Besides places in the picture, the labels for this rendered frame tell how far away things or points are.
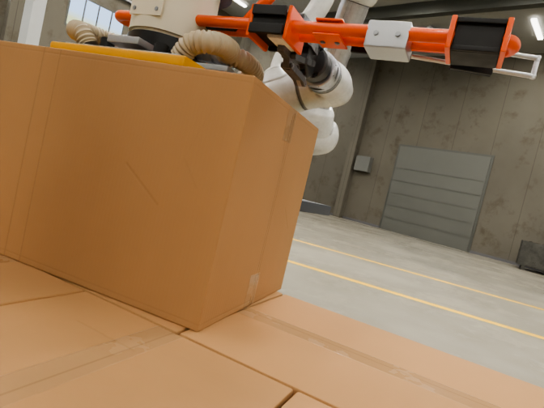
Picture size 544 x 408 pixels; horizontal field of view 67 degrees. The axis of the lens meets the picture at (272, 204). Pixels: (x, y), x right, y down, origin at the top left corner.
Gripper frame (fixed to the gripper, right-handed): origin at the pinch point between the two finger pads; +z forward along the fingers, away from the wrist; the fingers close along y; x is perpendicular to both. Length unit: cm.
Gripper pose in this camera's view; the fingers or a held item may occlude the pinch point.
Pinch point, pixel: (283, 30)
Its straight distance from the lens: 84.5
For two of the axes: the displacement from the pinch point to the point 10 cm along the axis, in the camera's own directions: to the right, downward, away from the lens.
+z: -4.0, -0.4, -9.1
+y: -2.3, 9.7, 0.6
